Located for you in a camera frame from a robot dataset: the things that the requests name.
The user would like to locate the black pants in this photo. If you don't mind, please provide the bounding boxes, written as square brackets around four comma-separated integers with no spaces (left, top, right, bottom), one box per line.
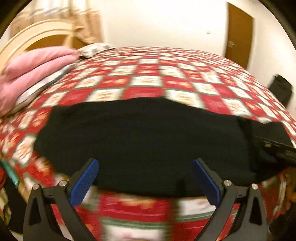
[34,97,292,197]

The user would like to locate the pile of clothes beside bed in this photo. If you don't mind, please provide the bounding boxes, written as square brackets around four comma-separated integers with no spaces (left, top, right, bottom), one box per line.
[1,163,26,234]

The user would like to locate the red checkered christmas bedspread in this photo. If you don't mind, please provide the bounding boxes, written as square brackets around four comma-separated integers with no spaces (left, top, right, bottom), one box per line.
[1,47,295,240]

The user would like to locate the brown wooden door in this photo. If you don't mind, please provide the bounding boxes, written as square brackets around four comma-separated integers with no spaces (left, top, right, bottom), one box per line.
[225,3,253,69]

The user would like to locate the pink folded quilt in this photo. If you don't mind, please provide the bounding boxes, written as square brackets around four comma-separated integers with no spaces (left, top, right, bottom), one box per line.
[1,46,79,117]

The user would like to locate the grey patterned pillow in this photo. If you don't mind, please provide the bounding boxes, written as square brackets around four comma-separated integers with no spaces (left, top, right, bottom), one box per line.
[6,43,114,115]

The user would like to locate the cream wooden headboard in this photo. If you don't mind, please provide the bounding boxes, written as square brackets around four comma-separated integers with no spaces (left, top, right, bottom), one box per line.
[1,19,75,68]

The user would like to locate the beige curtain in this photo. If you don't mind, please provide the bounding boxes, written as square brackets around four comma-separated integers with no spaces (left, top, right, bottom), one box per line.
[10,0,103,45]

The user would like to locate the black bag by wall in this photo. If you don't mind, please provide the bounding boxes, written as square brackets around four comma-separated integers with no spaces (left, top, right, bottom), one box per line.
[268,74,293,108]

